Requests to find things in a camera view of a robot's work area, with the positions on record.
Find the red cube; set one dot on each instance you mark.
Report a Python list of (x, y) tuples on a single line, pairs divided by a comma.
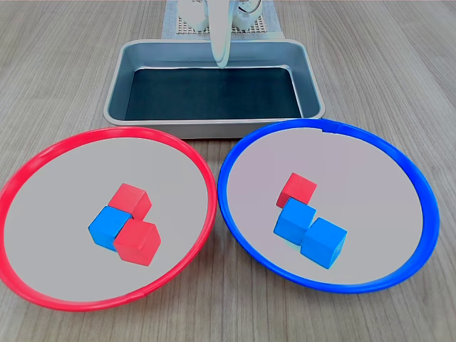
[(130, 199), (297, 187), (137, 242)]

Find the blue cube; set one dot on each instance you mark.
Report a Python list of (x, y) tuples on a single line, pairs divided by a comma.
[(105, 228), (322, 242), (294, 221)]

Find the pale perforated plate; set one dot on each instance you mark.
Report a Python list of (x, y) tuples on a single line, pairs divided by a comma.
[(258, 29)]

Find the black mat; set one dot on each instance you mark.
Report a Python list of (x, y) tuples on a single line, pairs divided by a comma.
[(213, 94)]

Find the steel tray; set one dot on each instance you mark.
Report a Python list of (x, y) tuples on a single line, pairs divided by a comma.
[(213, 126)]

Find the red rimmed white plate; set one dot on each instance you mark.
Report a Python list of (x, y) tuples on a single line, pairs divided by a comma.
[(71, 199)]

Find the blue rimmed white plate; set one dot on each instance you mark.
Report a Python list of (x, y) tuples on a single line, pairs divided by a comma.
[(374, 199)]

